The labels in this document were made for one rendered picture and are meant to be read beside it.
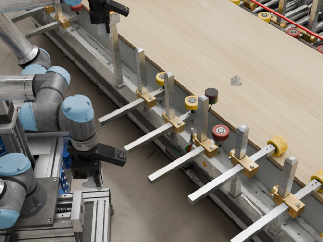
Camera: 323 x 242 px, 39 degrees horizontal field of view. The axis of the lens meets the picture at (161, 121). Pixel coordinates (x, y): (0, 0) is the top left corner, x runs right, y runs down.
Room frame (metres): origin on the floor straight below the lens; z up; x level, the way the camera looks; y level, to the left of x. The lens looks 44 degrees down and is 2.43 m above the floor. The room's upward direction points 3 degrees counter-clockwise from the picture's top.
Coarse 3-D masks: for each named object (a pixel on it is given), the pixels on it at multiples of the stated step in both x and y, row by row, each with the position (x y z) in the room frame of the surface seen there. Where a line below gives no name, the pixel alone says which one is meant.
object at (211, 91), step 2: (208, 88) 1.53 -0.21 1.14; (210, 88) 1.53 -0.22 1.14; (212, 88) 1.53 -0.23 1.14; (214, 88) 1.53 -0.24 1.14; (206, 90) 1.52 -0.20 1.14; (208, 90) 1.52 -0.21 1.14; (210, 90) 1.52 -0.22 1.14; (212, 90) 1.52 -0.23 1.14; (214, 90) 1.52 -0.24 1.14; (216, 90) 1.52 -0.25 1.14; (206, 92) 1.51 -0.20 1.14; (208, 92) 1.51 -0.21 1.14; (210, 92) 1.51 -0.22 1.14; (212, 92) 1.51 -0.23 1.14; (214, 92) 1.51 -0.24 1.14; (216, 92) 1.51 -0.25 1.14; (208, 94) 1.50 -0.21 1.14; (210, 94) 1.49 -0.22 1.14; (212, 94) 1.49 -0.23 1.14; (214, 94) 1.49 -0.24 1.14; (216, 94) 1.49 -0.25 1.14; (208, 106) 1.48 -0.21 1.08; (210, 106) 1.51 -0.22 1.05; (208, 108) 1.48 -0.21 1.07; (210, 108) 1.51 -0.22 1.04; (208, 110) 1.51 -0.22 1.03
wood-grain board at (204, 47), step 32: (128, 0) 2.78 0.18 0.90; (160, 0) 2.76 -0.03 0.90; (192, 0) 2.73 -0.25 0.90; (224, 0) 2.71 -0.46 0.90; (128, 32) 2.39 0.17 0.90; (160, 32) 2.37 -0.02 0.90; (192, 32) 2.35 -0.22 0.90; (224, 32) 2.33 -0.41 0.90; (256, 32) 2.32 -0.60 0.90; (160, 64) 2.04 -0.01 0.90; (192, 64) 2.03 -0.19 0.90; (224, 64) 2.01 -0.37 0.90; (256, 64) 2.00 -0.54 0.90; (288, 64) 1.98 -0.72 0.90; (320, 64) 1.97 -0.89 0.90; (224, 96) 1.75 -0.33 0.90; (256, 96) 1.73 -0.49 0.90; (288, 96) 1.72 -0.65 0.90; (320, 96) 1.71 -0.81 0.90; (256, 128) 1.50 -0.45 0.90; (288, 128) 1.49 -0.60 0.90; (320, 128) 1.48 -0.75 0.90; (320, 160) 1.29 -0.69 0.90; (320, 192) 1.12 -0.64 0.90
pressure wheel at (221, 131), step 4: (216, 128) 1.51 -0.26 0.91; (220, 128) 1.51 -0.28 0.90; (224, 128) 1.51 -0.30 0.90; (228, 128) 1.51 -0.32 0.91; (212, 132) 1.49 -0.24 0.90; (216, 132) 1.49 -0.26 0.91; (220, 132) 1.49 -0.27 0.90; (224, 132) 1.49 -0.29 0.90; (228, 132) 1.48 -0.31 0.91; (216, 136) 1.47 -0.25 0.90; (220, 136) 1.46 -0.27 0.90; (224, 136) 1.46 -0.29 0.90; (228, 136) 1.48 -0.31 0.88; (220, 140) 1.46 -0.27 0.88
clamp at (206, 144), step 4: (196, 136) 1.50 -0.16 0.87; (196, 140) 1.48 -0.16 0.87; (204, 140) 1.47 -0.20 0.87; (208, 140) 1.47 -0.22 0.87; (196, 144) 1.48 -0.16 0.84; (200, 144) 1.45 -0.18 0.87; (204, 144) 1.45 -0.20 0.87; (208, 144) 1.45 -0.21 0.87; (212, 144) 1.44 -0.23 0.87; (204, 148) 1.43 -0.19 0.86; (208, 148) 1.42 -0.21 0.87; (216, 148) 1.42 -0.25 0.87; (208, 152) 1.41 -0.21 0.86; (212, 152) 1.41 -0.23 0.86; (216, 152) 1.42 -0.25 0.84; (208, 156) 1.40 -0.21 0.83; (212, 156) 1.41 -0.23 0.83
